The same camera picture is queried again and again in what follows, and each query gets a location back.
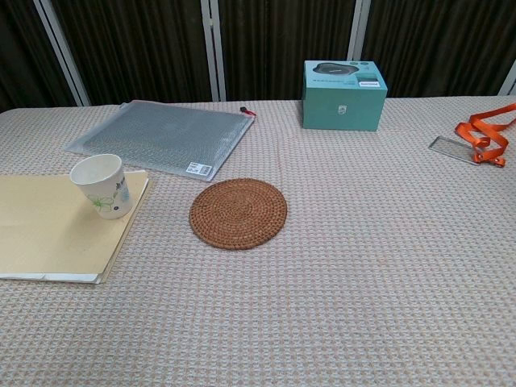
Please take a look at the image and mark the white paper cup green flower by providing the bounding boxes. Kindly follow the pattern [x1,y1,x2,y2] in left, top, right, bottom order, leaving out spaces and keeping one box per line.
[69,153,135,221]

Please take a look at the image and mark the brown round woven coaster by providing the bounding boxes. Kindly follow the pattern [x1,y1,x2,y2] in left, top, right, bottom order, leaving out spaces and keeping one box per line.
[189,177,289,251]

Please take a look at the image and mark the checkered beige tablecloth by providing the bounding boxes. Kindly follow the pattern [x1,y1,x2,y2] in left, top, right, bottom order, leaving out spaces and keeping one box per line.
[0,94,516,387]

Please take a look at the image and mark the grey mesh zipper pouch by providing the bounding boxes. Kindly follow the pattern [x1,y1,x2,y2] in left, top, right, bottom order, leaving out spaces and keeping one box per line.
[64,99,258,182]

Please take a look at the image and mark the teal cardboard product box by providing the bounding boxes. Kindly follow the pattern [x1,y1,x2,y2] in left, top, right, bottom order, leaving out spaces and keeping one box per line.
[301,60,389,132]

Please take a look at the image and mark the dark pleated curtain panel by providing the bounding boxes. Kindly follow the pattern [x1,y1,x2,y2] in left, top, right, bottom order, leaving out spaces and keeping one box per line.
[0,0,78,114]
[51,0,214,106]
[217,0,357,102]
[361,0,516,99]

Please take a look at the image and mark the clear badge holder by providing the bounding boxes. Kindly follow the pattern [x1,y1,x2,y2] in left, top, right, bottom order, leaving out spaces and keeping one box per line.
[427,135,481,165]

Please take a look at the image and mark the yellow manila folder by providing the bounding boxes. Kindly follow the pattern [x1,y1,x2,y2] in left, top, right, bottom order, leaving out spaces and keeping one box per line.
[0,170,151,285]

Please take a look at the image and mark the white partition frame post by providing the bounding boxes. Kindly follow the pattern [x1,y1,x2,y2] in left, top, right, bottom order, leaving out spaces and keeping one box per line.
[199,0,227,102]
[497,60,516,97]
[33,0,90,107]
[346,0,372,65]

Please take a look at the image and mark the orange lanyard strap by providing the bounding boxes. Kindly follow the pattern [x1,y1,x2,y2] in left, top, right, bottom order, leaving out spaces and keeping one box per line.
[455,102,516,167]

